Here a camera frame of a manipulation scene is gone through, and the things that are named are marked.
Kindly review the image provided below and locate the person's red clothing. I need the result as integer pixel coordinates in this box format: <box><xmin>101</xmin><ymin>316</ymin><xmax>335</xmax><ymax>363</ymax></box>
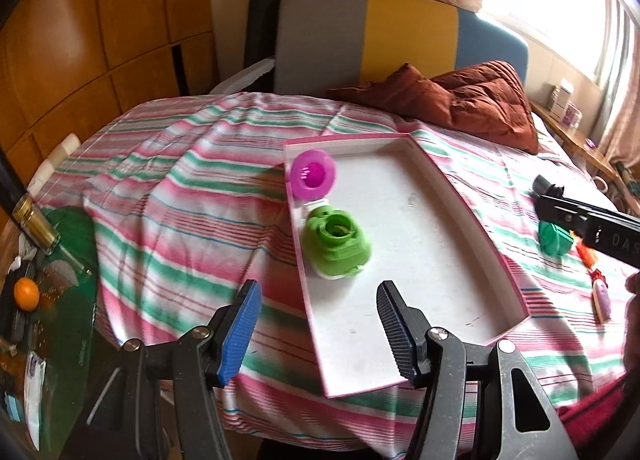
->
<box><xmin>560</xmin><ymin>372</ymin><xmax>640</xmax><ymax>451</ymax></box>

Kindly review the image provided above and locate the rust brown quilt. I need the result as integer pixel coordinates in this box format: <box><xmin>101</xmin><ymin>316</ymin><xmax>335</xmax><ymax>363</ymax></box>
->
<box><xmin>327</xmin><ymin>60</ymin><xmax>541</xmax><ymax>153</ymax></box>

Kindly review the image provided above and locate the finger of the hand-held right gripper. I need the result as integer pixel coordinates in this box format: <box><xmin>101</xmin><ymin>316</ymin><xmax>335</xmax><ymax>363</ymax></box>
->
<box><xmin>536</xmin><ymin>195</ymin><xmax>597</xmax><ymax>237</ymax></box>

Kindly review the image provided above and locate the yellow brush with purple bristles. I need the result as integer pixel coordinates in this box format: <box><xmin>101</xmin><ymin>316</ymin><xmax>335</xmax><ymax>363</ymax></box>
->
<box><xmin>590</xmin><ymin>269</ymin><xmax>614</xmax><ymax>324</ymax></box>

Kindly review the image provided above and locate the glass bottle with gold cap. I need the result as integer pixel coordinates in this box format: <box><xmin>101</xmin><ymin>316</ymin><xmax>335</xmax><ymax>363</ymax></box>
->
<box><xmin>12</xmin><ymin>197</ymin><xmax>61</xmax><ymax>255</ymax></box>

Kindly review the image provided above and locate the wooden bedside shelf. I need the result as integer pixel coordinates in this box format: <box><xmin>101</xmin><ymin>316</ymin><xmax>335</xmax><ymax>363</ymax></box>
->
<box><xmin>530</xmin><ymin>100</ymin><xmax>640</xmax><ymax>201</ymax></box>

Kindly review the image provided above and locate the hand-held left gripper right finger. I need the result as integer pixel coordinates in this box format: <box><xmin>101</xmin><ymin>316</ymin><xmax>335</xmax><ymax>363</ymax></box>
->
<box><xmin>376</xmin><ymin>280</ymin><xmax>581</xmax><ymax>460</ymax></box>

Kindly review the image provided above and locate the black rolled mat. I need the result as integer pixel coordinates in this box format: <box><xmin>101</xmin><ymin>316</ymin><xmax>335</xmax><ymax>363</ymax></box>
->
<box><xmin>243</xmin><ymin>0</ymin><xmax>288</xmax><ymax>68</ymax></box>

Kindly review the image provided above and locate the window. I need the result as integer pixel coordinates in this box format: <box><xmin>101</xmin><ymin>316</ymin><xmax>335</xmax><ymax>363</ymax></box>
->
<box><xmin>480</xmin><ymin>0</ymin><xmax>616</xmax><ymax>86</ymax></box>

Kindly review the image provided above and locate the black pole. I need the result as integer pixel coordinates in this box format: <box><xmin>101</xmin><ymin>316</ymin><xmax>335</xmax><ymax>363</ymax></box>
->
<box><xmin>0</xmin><ymin>150</ymin><xmax>26</xmax><ymax>221</ymax></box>

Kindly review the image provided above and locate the green plastic cup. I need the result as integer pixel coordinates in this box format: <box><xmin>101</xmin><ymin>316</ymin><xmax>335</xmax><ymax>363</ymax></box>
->
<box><xmin>538</xmin><ymin>220</ymin><xmax>574</xmax><ymax>257</ymax></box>

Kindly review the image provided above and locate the green glass side table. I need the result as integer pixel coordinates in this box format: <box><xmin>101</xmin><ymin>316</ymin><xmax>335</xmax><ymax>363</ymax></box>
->
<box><xmin>0</xmin><ymin>205</ymin><xmax>98</xmax><ymax>451</ymax></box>

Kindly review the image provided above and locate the stack of paper cups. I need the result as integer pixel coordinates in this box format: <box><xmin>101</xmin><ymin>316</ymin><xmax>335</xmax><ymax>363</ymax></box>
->
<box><xmin>27</xmin><ymin>134</ymin><xmax>81</xmax><ymax>196</ymax></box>

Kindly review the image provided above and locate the green frog toy purple lid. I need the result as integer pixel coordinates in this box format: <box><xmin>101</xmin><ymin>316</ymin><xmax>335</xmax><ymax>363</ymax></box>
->
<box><xmin>290</xmin><ymin>149</ymin><xmax>373</xmax><ymax>281</ymax></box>

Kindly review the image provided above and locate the grey yellow blue headboard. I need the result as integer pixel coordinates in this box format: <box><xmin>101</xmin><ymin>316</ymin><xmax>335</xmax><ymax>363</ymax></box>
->
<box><xmin>274</xmin><ymin>0</ymin><xmax>530</xmax><ymax>96</ymax></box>

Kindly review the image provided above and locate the white tissue packet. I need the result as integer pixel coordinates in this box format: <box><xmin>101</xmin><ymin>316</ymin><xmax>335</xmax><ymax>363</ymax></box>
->
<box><xmin>22</xmin><ymin>350</ymin><xmax>48</xmax><ymax>451</ymax></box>

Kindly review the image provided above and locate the white tray with pink rim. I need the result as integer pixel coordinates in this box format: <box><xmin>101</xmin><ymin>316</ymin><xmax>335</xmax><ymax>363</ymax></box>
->
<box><xmin>284</xmin><ymin>133</ymin><xmax>531</xmax><ymax>398</ymax></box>

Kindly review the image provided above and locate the striped pink green bedsheet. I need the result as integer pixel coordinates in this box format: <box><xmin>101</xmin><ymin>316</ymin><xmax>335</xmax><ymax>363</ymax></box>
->
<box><xmin>37</xmin><ymin>90</ymin><xmax>633</xmax><ymax>458</ymax></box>

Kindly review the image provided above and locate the red toy block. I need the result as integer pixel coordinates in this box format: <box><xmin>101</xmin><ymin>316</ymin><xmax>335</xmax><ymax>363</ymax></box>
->
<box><xmin>575</xmin><ymin>240</ymin><xmax>599</xmax><ymax>269</ymax></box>

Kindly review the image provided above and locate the orange fruit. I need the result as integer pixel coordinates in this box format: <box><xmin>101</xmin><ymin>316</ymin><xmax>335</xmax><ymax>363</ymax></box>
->
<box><xmin>13</xmin><ymin>277</ymin><xmax>41</xmax><ymax>311</ymax></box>

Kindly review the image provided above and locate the wooden wardrobe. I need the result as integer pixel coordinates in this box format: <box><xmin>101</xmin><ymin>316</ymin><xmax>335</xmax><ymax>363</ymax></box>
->
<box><xmin>0</xmin><ymin>0</ymin><xmax>218</xmax><ymax>181</ymax></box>

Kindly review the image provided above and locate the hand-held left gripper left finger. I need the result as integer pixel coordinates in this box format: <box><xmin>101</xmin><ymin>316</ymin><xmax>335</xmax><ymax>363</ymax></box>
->
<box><xmin>65</xmin><ymin>279</ymin><xmax>263</xmax><ymax>460</ymax></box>

